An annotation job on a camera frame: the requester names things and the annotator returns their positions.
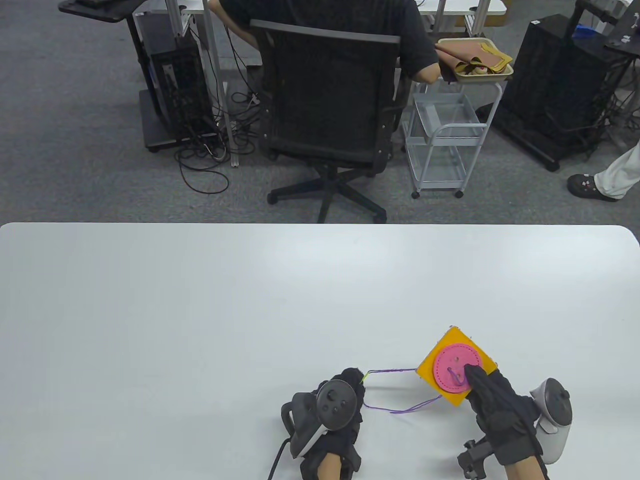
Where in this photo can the black equipment rack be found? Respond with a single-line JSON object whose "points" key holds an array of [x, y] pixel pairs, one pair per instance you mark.
{"points": [[600, 12]]}

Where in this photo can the green plastic needle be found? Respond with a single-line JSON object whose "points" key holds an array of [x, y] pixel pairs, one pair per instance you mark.
{"points": [[365, 377]]}

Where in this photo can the person's left forearm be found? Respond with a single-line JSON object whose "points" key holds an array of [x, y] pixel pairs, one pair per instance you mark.
{"points": [[330, 467]]}

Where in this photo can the black equipment cabinet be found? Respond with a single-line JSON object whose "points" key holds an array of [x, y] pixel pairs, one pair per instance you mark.
{"points": [[550, 75]]}

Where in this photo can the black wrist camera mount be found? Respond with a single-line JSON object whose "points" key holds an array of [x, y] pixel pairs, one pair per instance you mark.
{"points": [[352, 462], [472, 457]]}

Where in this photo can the brown cardboard box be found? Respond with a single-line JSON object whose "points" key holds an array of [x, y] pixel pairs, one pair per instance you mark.
{"points": [[495, 21]]}

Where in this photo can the yellow felt square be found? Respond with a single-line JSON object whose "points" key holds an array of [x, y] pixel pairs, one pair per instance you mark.
{"points": [[430, 367]]}

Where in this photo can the dark brown small table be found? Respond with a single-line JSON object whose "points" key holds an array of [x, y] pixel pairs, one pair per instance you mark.
{"points": [[446, 76]]}

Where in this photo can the black mesh office chair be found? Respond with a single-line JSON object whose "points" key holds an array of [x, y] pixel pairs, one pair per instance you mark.
{"points": [[330, 90]]}

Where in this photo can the white desk with metal legs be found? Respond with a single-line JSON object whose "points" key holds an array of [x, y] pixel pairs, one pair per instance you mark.
{"points": [[450, 6]]}

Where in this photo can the person's right hand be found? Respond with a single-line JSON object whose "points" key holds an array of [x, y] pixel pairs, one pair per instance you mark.
{"points": [[505, 420]]}

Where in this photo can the beige plastic tray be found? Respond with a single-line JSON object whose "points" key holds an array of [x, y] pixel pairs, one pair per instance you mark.
{"points": [[500, 75]]}

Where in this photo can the pink felt button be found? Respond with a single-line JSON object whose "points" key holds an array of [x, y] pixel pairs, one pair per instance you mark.
{"points": [[450, 367]]}

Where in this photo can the person's right forearm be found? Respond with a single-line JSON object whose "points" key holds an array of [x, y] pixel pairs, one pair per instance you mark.
{"points": [[525, 472]]}

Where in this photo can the black computer tower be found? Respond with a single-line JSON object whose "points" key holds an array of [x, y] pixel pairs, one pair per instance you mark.
{"points": [[180, 80]]}

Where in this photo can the brown cloth pieces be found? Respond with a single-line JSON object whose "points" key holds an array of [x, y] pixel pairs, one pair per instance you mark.
{"points": [[470, 52]]}

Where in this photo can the person's left hand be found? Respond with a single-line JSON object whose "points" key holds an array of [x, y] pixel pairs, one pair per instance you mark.
{"points": [[357, 390]]}

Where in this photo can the purple thread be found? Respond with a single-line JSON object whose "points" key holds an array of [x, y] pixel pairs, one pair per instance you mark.
{"points": [[390, 371]]}

